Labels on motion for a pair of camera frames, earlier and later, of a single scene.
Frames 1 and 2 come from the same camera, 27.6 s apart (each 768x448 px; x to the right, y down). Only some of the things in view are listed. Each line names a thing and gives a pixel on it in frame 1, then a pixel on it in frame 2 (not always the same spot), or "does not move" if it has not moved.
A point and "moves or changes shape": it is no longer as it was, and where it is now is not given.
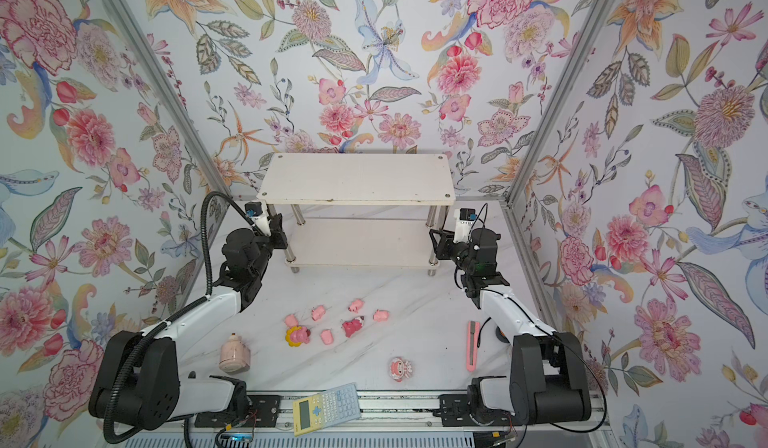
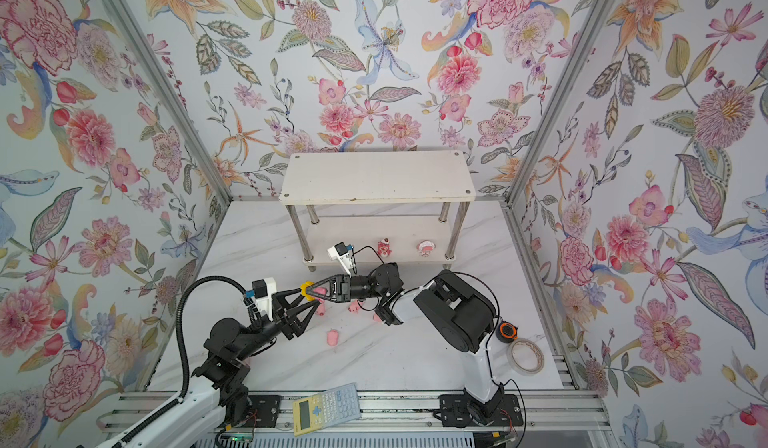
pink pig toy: x=356 y=306 does not move
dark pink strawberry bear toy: x=351 y=326 to x=383 y=247
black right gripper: x=444 y=250 to x=338 y=297
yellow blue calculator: x=315 y=413 does not move
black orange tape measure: x=501 y=336 does not move
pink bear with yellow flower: x=295 y=336 moves or changes shape
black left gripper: x=278 y=237 to x=279 y=308
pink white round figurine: x=400 y=368 to x=425 y=247
